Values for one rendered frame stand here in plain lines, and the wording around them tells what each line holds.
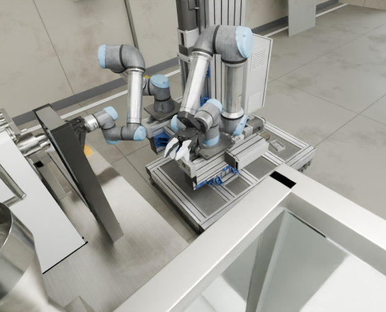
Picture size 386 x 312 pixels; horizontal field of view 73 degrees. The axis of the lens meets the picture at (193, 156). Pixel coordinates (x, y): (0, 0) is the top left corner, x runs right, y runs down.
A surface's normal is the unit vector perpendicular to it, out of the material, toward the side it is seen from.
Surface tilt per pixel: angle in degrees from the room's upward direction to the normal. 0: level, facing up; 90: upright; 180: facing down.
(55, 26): 90
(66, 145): 90
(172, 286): 0
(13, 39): 90
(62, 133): 90
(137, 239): 0
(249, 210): 0
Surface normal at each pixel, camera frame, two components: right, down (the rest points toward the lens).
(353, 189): -0.07, -0.73
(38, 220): 0.67, 0.47
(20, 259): 0.99, 0.01
